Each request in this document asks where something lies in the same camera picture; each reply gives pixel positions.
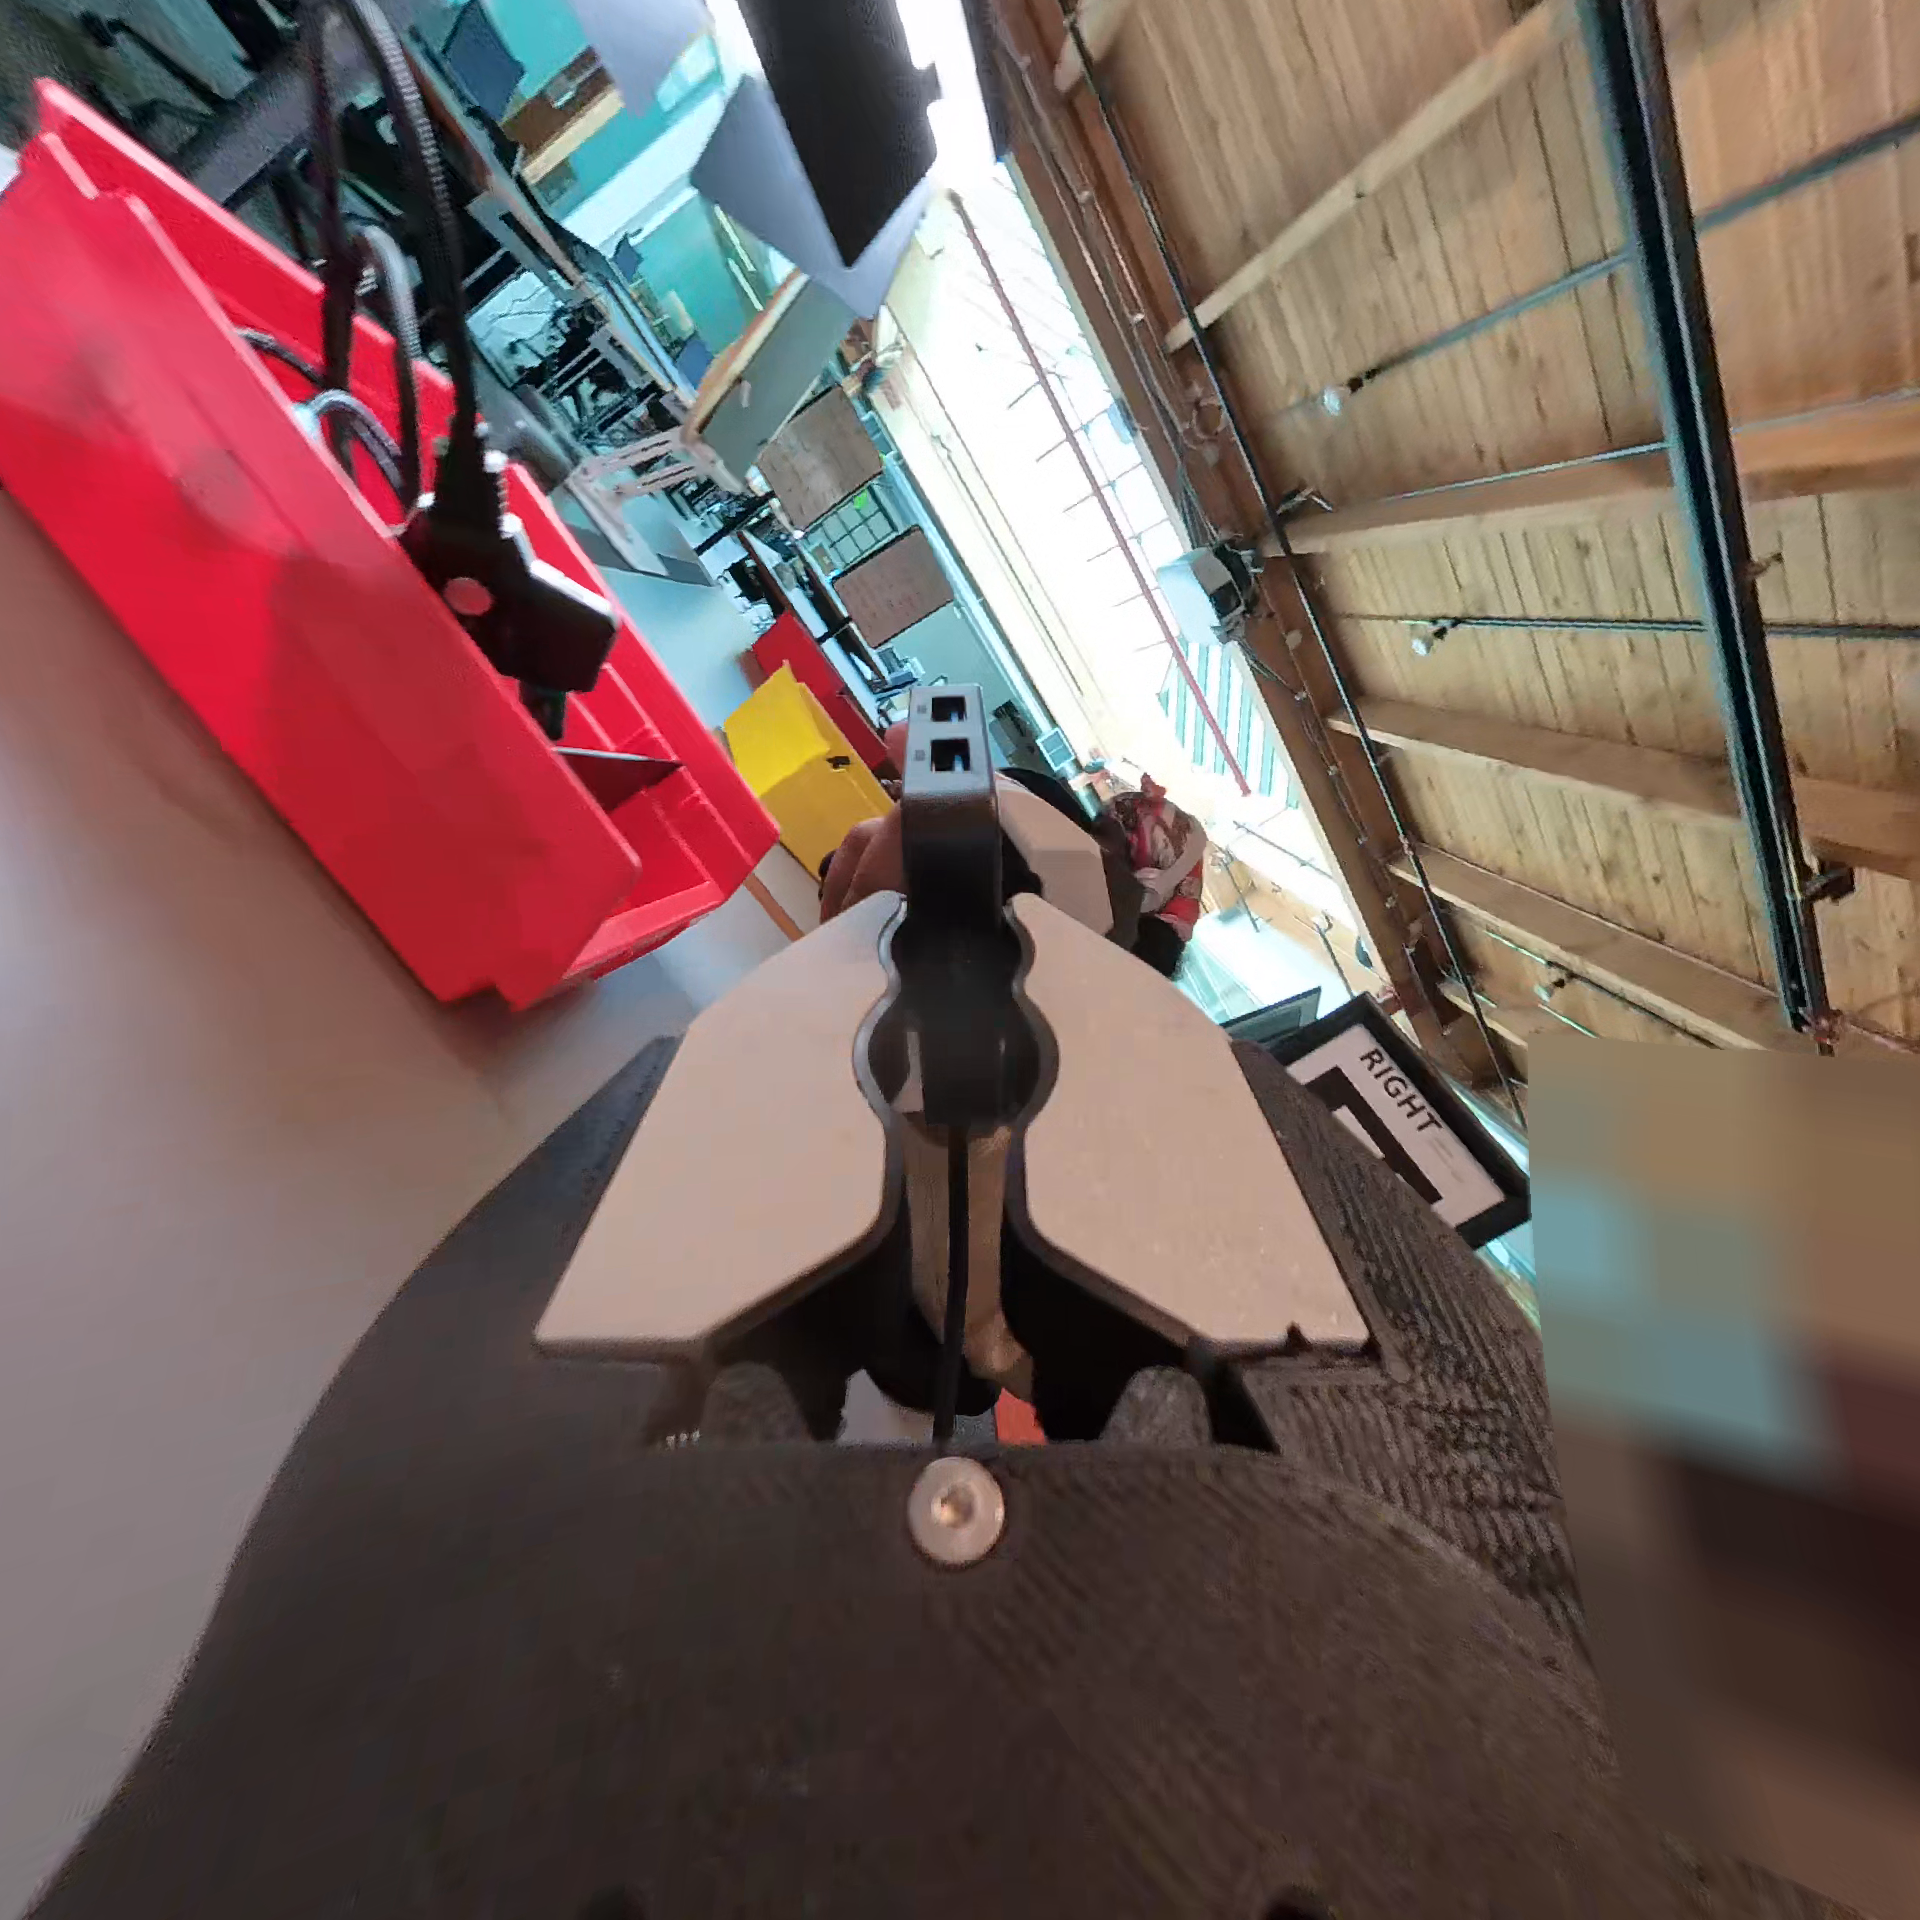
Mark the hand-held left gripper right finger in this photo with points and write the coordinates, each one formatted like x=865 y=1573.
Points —
x=1170 y=1171

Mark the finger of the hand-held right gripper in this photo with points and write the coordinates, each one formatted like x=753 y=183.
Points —
x=1058 y=862

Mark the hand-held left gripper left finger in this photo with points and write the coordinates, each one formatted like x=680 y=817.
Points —
x=720 y=1171

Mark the red plastic bin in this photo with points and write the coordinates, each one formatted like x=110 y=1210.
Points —
x=788 y=653
x=301 y=629

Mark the person's right hand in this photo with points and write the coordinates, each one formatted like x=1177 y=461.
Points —
x=862 y=878

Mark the black framed marker sign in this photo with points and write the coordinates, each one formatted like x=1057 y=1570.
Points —
x=1441 y=1155

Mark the yellow plastic bin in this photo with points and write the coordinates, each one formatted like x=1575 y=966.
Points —
x=797 y=773

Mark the grey ceiling unit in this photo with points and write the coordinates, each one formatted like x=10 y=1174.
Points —
x=1212 y=588

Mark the brown backed board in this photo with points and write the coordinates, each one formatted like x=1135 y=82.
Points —
x=822 y=459
x=897 y=586

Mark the black monitor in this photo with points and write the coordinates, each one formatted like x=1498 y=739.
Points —
x=840 y=121

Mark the black board with wooden frame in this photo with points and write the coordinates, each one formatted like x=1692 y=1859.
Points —
x=780 y=383

